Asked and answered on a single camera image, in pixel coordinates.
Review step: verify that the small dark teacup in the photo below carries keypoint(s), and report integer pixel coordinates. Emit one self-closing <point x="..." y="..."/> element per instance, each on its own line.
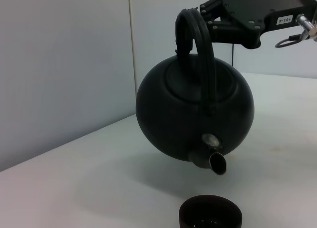
<point x="210" y="210"/>

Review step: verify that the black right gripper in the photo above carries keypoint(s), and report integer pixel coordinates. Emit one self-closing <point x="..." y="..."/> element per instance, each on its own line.
<point x="252" y="8"/>

